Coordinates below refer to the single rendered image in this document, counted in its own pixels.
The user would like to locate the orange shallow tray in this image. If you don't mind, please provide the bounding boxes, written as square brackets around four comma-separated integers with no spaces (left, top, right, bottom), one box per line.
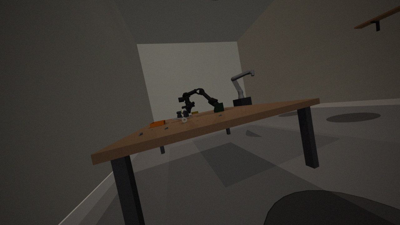
[149,120,166,128]

